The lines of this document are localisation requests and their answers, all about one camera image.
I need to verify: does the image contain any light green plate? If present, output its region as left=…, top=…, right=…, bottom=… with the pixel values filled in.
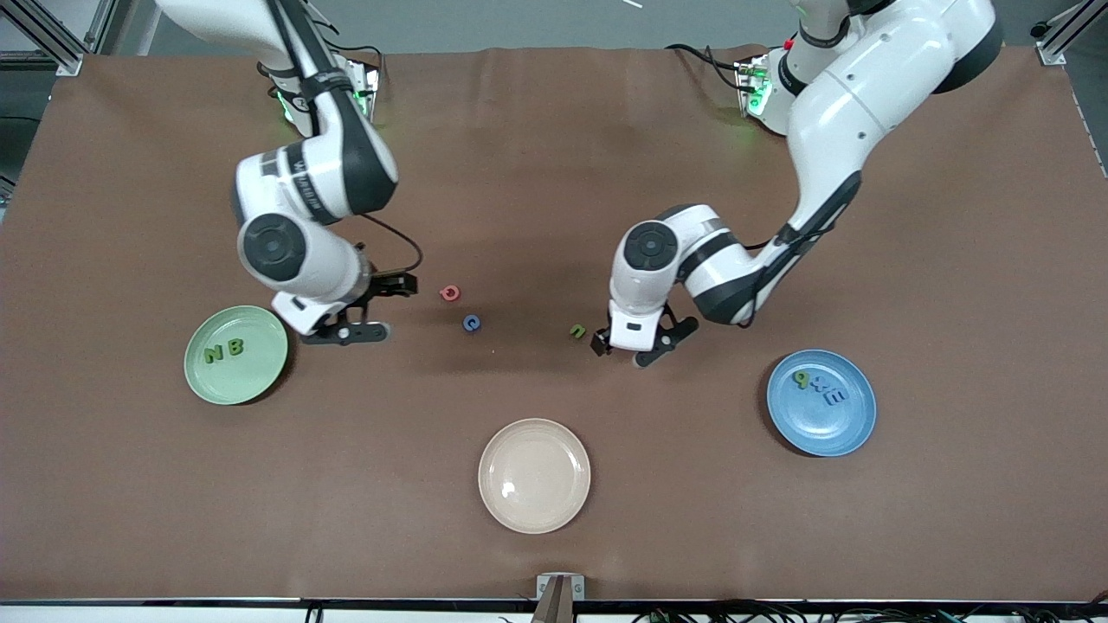
left=184, top=305, right=289, bottom=407

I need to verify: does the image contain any brown table mat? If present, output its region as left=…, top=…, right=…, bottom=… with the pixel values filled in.
left=0, top=45, right=1108, bottom=604

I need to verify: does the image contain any beige plate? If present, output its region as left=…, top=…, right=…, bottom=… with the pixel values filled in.
left=478, top=418, right=592, bottom=535

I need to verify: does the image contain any blue plate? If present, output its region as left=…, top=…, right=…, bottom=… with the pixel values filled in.
left=766, top=349, right=878, bottom=458

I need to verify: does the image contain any grey metal camera bracket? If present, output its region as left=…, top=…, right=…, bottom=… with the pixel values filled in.
left=536, top=573, right=586, bottom=623

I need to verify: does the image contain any black left arm base cable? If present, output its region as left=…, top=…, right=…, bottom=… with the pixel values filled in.
left=665, top=42, right=747, bottom=92

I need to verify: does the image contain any aluminium frame profile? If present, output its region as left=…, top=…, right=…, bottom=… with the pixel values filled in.
left=1030, top=0, right=1088, bottom=67
left=0, top=0, right=118, bottom=77

